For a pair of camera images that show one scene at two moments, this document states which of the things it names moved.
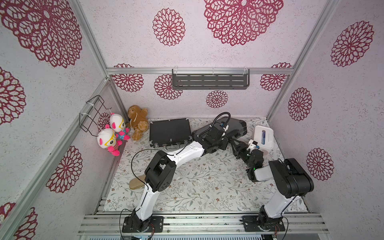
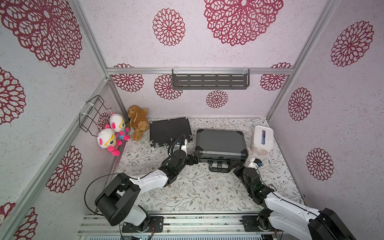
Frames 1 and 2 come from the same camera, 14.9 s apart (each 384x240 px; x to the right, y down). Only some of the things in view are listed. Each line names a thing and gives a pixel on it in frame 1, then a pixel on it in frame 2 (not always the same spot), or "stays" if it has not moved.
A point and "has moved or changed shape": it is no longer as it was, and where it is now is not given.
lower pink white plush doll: x=106 y=138 stays
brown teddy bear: x=138 y=121 stays
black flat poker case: x=169 y=133 stays
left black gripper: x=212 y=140 → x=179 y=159
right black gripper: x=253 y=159 → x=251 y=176
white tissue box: x=264 y=137 stays
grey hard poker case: x=236 y=127 has moved or changed shape
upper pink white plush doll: x=117 y=125 stays
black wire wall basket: x=87 y=121 stays
